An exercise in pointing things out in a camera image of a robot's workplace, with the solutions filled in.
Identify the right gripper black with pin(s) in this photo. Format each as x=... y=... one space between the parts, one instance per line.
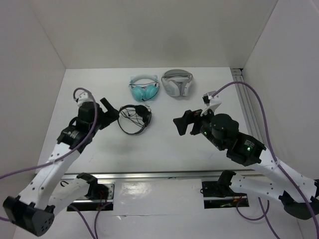
x=190 y=116

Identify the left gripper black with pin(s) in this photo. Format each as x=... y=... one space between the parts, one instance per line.
x=109 y=116

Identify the black headphones with cable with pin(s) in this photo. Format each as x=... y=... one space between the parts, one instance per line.
x=139 y=115

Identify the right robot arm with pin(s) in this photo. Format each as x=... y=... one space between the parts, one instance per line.
x=298 y=194

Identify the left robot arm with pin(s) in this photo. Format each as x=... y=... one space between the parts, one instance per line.
x=36 y=206

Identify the grey white headphones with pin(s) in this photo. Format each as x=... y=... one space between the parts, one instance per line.
x=177 y=82

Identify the teal headphones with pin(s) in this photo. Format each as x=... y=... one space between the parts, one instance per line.
x=144 y=91

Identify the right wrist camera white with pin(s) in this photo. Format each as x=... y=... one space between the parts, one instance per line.
x=212 y=101

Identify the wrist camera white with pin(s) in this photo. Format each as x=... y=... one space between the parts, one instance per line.
x=83 y=98
x=212 y=101

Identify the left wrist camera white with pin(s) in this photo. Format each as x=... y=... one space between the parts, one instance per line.
x=83 y=98

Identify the aluminium rail front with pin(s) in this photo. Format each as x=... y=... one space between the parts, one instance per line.
x=157 y=175

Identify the aluminium rail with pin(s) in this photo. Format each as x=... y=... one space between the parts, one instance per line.
x=249 y=115
x=157 y=175

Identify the aluminium rail right side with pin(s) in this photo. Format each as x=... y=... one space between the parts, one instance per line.
x=249 y=115

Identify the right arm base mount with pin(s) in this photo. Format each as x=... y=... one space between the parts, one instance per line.
x=217 y=197

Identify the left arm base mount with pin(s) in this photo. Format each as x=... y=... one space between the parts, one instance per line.
x=102 y=199

